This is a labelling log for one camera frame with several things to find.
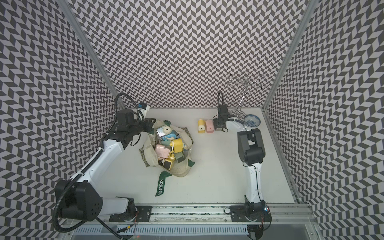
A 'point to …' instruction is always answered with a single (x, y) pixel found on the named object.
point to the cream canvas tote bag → (148, 152)
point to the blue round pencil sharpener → (169, 135)
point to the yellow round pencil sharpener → (178, 145)
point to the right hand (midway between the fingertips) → (218, 124)
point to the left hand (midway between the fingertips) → (154, 120)
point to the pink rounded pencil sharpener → (209, 126)
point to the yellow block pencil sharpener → (201, 126)
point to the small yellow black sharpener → (168, 163)
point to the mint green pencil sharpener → (165, 130)
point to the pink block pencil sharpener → (161, 151)
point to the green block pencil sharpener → (179, 156)
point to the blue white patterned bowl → (252, 120)
